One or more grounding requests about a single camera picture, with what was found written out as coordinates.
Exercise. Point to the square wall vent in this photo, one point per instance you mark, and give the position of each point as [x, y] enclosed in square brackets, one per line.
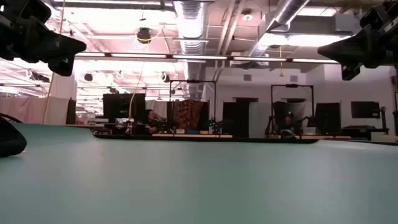
[247, 77]
[293, 78]

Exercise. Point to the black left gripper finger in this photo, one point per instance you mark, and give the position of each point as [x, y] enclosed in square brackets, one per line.
[53, 46]
[62, 67]

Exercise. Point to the grey rectangular air duct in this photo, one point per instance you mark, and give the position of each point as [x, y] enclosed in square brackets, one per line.
[320, 23]

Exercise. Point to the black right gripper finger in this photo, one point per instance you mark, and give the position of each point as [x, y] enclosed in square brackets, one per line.
[354, 51]
[349, 72]

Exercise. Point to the long ceiling light bar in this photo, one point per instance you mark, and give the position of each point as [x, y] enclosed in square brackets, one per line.
[199, 57]

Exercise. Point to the white curtain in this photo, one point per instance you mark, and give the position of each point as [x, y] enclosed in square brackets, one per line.
[160, 107]

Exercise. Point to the silver ventilation duct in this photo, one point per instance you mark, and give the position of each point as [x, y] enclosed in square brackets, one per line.
[287, 12]
[190, 25]

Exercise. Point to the black partition panel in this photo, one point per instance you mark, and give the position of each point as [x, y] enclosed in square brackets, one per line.
[235, 119]

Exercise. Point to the wall-mounted black monitor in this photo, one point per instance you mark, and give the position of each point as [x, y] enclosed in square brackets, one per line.
[365, 109]

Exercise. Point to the grey partition panel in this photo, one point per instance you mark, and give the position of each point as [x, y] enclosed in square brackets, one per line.
[259, 119]

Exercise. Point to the black robot station frame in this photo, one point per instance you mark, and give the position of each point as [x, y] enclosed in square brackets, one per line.
[292, 85]
[192, 81]

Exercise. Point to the green table mat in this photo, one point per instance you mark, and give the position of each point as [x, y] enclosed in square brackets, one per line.
[199, 186]

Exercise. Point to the background black robot arm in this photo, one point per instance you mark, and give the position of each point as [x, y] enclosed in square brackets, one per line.
[214, 124]

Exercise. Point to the black towel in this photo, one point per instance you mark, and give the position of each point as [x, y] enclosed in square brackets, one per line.
[11, 140]

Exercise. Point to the brown patterned cloth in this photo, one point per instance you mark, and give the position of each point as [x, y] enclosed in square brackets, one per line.
[188, 113]

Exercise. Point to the black aluminium table frame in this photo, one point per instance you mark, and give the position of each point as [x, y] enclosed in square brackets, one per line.
[205, 140]

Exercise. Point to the round ceiling fixture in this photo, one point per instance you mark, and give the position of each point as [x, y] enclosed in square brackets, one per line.
[247, 16]

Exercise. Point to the person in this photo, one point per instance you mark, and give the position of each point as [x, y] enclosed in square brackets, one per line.
[289, 121]
[152, 118]

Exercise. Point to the black ceiling dome camera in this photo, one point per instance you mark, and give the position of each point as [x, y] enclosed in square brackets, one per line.
[144, 35]

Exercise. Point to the black desk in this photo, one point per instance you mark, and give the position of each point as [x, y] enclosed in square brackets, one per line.
[357, 129]

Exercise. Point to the black hanging camera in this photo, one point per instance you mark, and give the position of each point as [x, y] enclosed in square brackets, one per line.
[88, 77]
[165, 77]

